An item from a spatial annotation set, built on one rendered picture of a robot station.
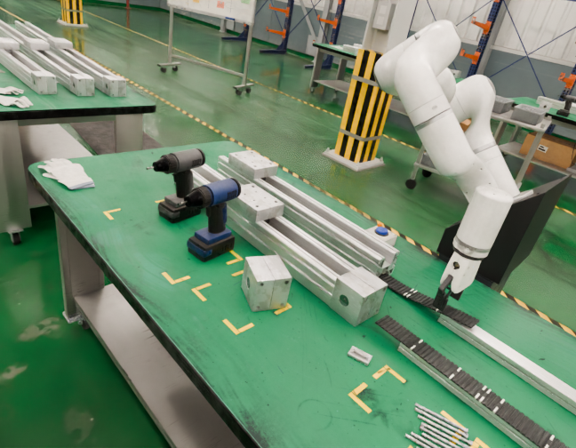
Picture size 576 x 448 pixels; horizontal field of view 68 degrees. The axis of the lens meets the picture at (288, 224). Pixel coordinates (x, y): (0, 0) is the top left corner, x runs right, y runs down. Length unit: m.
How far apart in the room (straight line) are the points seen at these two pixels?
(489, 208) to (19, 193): 2.25
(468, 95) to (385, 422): 1.02
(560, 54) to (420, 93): 7.80
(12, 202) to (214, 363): 1.89
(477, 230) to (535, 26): 7.98
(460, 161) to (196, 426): 1.12
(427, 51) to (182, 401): 1.29
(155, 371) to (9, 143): 1.40
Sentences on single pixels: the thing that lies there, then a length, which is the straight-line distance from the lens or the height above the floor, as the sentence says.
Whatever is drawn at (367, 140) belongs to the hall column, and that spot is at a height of 0.29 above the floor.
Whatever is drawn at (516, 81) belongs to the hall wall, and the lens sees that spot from 8.96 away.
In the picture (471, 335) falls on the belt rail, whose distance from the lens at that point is 1.20.
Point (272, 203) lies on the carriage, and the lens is 1.30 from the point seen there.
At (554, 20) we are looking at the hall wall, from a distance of 8.88.
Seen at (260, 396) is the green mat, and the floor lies 0.78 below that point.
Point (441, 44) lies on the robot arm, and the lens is 1.15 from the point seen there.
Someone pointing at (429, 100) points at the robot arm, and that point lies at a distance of 1.03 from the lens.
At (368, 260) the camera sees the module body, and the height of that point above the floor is 0.84.
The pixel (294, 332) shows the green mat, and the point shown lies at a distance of 1.04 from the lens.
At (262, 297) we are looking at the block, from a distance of 1.04.
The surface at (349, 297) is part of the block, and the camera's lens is 1.07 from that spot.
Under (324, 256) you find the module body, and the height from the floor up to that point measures 0.85.
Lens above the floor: 1.48
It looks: 29 degrees down
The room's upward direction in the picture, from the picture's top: 11 degrees clockwise
